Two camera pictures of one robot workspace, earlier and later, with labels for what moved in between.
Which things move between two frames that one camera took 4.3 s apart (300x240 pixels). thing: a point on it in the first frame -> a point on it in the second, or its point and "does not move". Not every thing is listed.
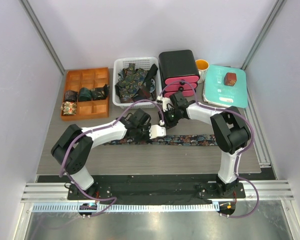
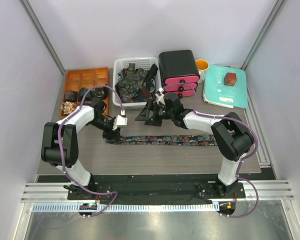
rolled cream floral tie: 68,108 does not move
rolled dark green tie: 85,94 does not move
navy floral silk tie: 187,140 does not move
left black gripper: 147,137 -> 114,134
